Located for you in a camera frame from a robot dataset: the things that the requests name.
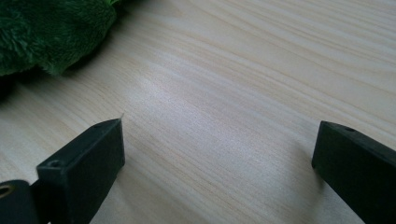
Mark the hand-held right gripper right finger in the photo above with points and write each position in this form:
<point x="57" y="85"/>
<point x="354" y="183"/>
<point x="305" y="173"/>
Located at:
<point x="358" y="168"/>

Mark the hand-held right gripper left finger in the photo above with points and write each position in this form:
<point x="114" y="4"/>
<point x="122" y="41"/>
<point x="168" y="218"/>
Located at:
<point x="84" y="168"/>

